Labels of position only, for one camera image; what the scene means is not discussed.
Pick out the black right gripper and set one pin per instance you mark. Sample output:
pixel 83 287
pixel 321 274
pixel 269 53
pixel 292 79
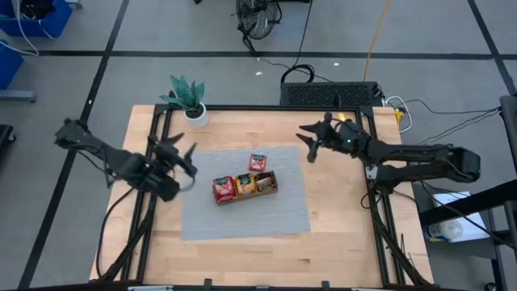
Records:
pixel 343 137

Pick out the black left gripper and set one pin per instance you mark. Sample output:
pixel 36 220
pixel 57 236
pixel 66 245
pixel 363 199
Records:
pixel 167 157

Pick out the red strawberry tea packet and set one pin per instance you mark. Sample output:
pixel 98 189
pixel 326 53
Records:
pixel 224 189
pixel 257 162

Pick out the beige vanilla cinnamon tea packet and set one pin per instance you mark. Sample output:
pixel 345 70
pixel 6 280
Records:
pixel 264 182

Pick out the orange mango tea packet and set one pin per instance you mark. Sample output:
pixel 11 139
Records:
pixel 245 184

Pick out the wooden tea organizer box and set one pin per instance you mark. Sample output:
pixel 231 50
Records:
pixel 246 199

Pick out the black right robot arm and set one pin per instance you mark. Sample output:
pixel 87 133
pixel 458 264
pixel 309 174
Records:
pixel 424 159

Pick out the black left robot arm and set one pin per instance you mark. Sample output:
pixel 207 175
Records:
pixel 113 161

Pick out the white planter pot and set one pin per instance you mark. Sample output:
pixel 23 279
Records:
pixel 196 117

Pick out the black perforated computer case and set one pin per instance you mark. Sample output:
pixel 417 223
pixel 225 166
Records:
pixel 327 95

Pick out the green snake plant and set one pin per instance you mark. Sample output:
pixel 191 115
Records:
pixel 183 95

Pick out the yellow power plug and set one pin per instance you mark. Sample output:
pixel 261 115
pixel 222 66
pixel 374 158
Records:
pixel 399 116

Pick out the grey woven placemat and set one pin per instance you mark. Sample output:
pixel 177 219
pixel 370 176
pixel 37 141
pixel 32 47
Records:
pixel 242 218

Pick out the thin black diagonal brace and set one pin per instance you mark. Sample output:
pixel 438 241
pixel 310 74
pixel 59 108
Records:
pixel 125 250
pixel 400 250

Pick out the black floor fan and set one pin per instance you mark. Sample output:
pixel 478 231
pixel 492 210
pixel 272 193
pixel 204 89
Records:
pixel 258 16

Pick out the black table clamp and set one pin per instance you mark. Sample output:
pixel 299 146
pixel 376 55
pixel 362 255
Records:
pixel 325 285
pixel 208 284

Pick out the clear plastic tub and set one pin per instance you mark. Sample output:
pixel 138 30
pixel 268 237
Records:
pixel 444 230

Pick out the white cardboard box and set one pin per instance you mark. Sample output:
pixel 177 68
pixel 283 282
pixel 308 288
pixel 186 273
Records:
pixel 464 218

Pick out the black chair base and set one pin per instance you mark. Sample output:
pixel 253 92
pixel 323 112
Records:
pixel 6 133

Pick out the blue plastic bin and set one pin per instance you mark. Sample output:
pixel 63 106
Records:
pixel 40 20

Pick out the blue cart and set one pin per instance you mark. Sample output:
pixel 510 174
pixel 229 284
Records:
pixel 8 64

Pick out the black rig upright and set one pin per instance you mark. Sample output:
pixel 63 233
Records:
pixel 509 129

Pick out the silver metal bracket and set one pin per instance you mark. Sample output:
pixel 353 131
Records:
pixel 370 173

